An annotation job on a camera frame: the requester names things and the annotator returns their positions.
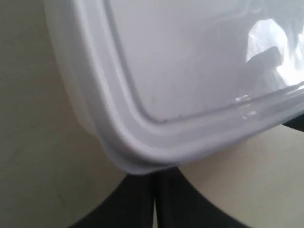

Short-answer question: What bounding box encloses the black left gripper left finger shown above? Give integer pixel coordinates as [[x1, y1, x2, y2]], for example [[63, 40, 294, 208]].
[[71, 175, 154, 228]]

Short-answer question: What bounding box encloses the white lidded plastic container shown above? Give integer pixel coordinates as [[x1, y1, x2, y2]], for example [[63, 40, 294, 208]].
[[44, 0, 304, 174]]

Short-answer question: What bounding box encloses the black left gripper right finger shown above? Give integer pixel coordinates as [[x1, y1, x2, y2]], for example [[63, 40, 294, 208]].
[[153, 168, 247, 228]]

